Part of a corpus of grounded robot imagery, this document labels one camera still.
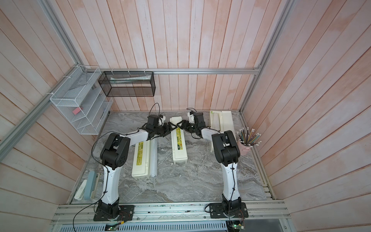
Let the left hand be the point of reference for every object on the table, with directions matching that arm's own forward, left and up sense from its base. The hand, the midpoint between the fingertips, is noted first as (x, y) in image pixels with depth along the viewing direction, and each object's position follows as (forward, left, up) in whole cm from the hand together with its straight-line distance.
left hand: (175, 130), depth 101 cm
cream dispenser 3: (+8, -34, +1) cm, 35 cm away
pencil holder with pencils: (-10, -47, +3) cm, 49 cm away
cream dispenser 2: (-10, -3, +2) cm, 10 cm away
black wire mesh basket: (+28, +35, +19) cm, 49 cm away
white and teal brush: (-39, +47, -3) cm, 61 cm away
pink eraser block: (-3, +57, +21) cm, 61 cm away
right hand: (+4, -3, +1) cm, 5 cm away
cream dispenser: (-25, +19, +2) cm, 31 cm away
